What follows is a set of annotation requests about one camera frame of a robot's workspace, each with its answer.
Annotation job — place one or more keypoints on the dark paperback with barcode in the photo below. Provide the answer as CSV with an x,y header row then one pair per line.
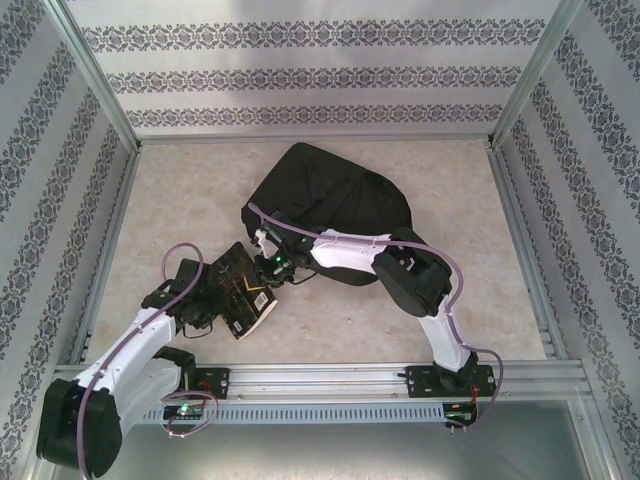
x,y
240,315

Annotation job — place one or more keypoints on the black backpack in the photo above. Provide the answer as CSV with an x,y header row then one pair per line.
x,y
340,190

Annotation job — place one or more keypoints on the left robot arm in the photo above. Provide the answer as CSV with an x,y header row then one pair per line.
x,y
125,350

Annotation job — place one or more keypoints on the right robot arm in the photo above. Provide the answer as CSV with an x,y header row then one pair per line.
x,y
350,250

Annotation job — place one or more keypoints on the left controller board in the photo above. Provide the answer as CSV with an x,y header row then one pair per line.
x,y
184,411

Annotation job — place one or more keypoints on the controller board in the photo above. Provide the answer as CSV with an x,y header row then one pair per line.
x,y
184,411
457,416

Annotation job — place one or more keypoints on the grey metal shelf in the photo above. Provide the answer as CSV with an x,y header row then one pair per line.
x,y
320,450

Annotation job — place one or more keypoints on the right controller board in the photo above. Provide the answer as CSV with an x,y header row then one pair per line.
x,y
457,416

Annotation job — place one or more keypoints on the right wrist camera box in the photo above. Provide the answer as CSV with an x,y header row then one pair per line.
x,y
261,237

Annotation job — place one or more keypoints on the left aluminium side rail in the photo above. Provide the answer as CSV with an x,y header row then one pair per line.
x,y
107,250

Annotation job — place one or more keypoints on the aluminium side rail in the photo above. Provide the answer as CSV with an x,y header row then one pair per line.
x,y
107,250
514,210

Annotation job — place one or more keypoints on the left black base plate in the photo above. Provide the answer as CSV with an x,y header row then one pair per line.
x,y
215,382

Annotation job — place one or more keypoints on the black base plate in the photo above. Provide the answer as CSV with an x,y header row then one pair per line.
x,y
420,382
215,382

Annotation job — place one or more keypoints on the aluminium mounting rail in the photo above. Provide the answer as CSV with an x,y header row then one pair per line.
x,y
320,382

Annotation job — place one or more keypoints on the aluminium back rail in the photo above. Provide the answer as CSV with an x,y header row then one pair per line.
x,y
200,139

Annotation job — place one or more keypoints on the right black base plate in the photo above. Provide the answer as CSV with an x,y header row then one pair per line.
x,y
420,382

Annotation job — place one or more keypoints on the left aluminium frame post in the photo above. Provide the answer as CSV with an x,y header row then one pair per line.
x,y
101,80

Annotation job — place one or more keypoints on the aluminium frame post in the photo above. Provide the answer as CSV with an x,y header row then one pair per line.
x,y
101,80
533,75

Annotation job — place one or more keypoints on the right aluminium side rail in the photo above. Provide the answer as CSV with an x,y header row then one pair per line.
x,y
514,210

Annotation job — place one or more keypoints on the right aluminium frame post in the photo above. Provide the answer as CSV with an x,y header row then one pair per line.
x,y
533,75

